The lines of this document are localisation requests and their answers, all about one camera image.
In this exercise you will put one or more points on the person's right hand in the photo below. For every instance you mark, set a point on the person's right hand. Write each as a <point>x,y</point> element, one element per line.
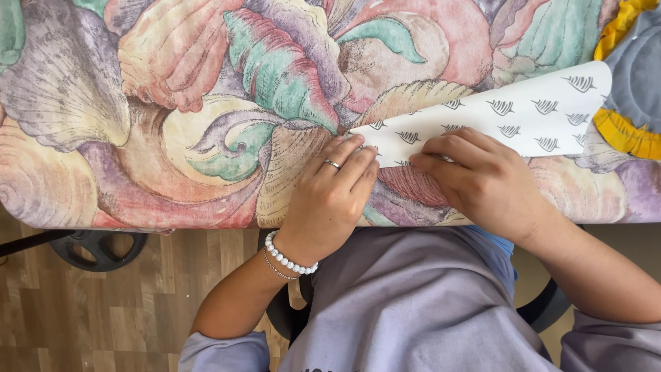
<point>485,186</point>

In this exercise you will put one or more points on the person's left hand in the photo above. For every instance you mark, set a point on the person's left hand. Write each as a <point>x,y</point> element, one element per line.
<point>325,201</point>

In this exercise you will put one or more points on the person's right fingers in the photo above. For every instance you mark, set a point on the person's right fingers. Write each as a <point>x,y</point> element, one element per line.
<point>446,150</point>

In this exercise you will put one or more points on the white patterned paper sheet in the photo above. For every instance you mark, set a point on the white patterned paper sheet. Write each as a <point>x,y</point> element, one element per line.
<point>495,121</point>

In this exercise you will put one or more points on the person's lavender sweatshirt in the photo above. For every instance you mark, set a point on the person's lavender sweatshirt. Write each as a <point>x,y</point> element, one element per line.
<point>413,305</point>

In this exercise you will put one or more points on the grey cloth with yellow ruffle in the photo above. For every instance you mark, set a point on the grey cloth with yellow ruffle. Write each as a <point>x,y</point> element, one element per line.
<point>632,77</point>

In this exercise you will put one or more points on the floral seashell print tablecloth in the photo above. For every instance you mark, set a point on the floral seashell print tablecloth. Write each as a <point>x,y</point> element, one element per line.
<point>217,113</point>

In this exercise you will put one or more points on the black chair base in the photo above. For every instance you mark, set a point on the black chair base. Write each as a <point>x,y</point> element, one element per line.
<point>90,247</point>

